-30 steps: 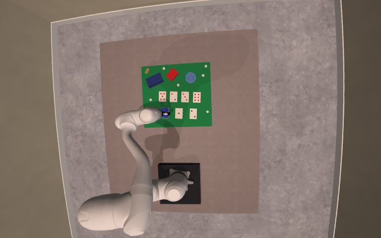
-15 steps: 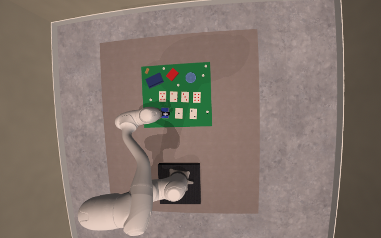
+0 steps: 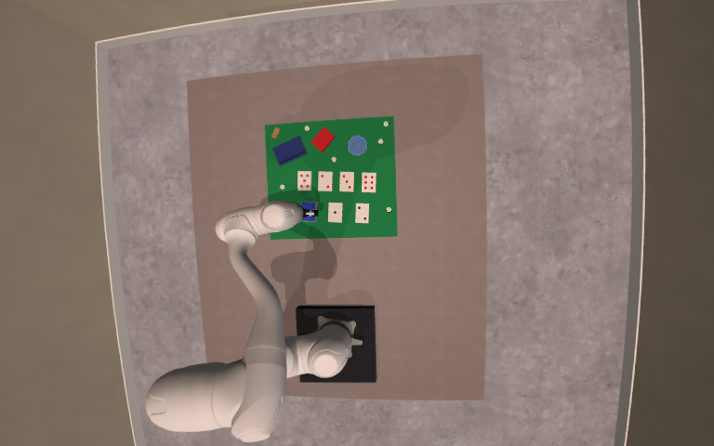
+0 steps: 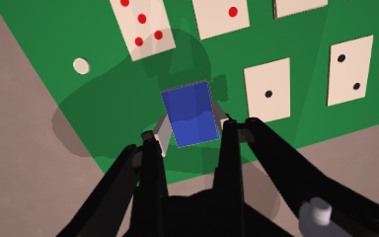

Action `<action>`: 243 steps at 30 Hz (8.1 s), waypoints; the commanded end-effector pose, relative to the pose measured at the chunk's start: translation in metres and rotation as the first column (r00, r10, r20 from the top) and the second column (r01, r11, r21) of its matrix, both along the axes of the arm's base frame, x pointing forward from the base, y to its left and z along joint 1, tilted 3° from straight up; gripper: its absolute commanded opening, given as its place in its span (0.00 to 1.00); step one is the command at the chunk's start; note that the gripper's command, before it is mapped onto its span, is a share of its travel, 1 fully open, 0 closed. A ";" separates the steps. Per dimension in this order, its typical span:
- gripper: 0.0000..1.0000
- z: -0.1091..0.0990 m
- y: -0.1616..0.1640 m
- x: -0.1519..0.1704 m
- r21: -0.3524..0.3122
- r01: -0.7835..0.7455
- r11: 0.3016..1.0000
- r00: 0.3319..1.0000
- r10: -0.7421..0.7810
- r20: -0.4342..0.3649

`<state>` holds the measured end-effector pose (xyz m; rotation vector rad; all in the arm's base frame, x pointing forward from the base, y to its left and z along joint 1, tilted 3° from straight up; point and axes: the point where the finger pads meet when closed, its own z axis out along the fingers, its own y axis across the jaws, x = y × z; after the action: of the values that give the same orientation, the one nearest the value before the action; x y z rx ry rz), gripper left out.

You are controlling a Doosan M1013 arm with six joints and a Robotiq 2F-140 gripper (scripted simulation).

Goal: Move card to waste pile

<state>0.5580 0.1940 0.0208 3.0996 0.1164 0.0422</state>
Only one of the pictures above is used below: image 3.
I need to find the dark blue book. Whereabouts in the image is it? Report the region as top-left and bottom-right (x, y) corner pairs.
(272, 136), (307, 166)

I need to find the green felt playing mat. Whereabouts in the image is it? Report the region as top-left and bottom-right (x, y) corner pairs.
(265, 116), (398, 240)

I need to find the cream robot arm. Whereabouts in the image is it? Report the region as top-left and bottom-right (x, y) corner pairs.
(146, 200), (363, 442)

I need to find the beige card with black dots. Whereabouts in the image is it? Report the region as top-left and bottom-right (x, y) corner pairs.
(355, 203), (369, 223)

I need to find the red square block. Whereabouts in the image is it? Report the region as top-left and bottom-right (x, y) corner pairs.
(311, 128), (335, 152)

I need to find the blue flat round disc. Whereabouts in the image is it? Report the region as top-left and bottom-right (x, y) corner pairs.
(348, 136), (367, 156)

